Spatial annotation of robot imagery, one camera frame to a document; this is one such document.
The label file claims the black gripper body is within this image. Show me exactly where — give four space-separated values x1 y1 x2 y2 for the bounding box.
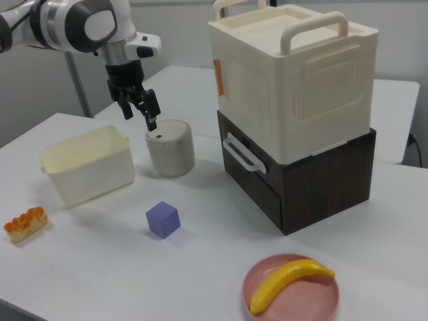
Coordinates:
105 59 146 101

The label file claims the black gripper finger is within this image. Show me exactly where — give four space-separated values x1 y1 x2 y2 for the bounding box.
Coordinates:
136 88 161 132
117 87 138 120

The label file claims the cream plastic box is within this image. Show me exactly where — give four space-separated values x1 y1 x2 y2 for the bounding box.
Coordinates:
38 124 136 209

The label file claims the dark wooden drawer box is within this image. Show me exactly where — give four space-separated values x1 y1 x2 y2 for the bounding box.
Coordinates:
216 110 377 237

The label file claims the small beige trash can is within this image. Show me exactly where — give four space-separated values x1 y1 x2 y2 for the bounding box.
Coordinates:
144 119 196 178

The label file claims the purple cube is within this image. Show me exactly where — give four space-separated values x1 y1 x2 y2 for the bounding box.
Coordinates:
145 201 181 239

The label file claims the cream wooden toy cabinet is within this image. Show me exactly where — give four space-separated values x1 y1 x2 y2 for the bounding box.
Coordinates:
207 0 380 165

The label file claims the salmon sushi toy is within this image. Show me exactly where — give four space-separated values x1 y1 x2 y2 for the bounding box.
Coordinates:
3 206 49 243

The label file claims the yellow toy banana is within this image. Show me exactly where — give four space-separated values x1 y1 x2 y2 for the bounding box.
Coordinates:
249 258 336 315

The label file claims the pink plate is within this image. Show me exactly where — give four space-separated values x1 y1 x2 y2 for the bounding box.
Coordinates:
243 253 340 321

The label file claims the white drawer handle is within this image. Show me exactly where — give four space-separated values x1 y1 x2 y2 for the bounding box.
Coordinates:
222 131 267 175

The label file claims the black wall cable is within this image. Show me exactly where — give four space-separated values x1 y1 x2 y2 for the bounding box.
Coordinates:
408 132 423 168

